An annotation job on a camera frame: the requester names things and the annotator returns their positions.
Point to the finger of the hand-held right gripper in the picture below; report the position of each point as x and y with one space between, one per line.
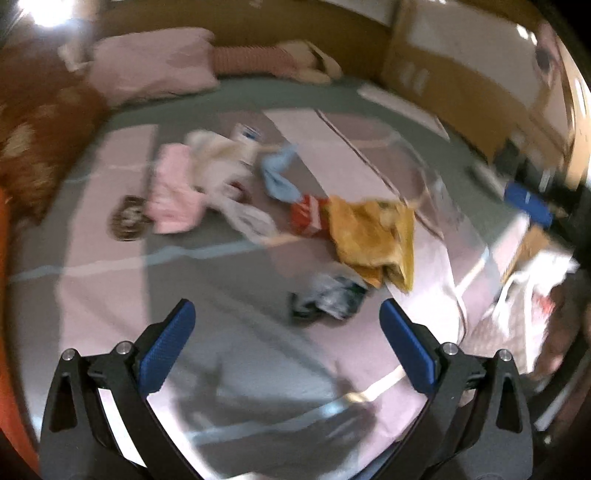
528 204

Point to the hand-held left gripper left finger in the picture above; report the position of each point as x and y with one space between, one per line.
168 344

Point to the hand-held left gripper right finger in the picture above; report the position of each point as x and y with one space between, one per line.
408 346

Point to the white plastic bag red print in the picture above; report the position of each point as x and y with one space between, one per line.
521 300

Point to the yellow snack bag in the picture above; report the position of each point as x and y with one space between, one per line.
364 235

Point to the white plastic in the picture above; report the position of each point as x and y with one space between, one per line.
249 222

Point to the pink garment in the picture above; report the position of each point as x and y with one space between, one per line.
175 194

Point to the red snack wrapper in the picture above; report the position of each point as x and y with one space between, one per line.
309 214

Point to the white cream garment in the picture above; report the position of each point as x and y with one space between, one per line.
217 161

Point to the light blue sock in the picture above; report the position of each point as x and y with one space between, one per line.
277 182

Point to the white blue small packet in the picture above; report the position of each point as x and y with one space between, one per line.
245 133

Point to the person's right hand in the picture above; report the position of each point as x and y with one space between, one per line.
570 323

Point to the pink grey plaid blanket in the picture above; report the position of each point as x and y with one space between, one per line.
258 369

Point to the white flat board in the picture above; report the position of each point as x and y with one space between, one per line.
401 108

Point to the orange carrot plush pillow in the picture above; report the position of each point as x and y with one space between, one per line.
7 323

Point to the green bed sheet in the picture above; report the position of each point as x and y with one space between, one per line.
351 99

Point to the brown floral pillow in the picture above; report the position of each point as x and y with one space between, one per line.
41 129

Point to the pink pillow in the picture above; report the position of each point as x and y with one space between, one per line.
152 64

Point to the striped plush doll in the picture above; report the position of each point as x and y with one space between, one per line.
258 60

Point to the wooden bed frame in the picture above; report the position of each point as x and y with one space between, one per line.
461 69

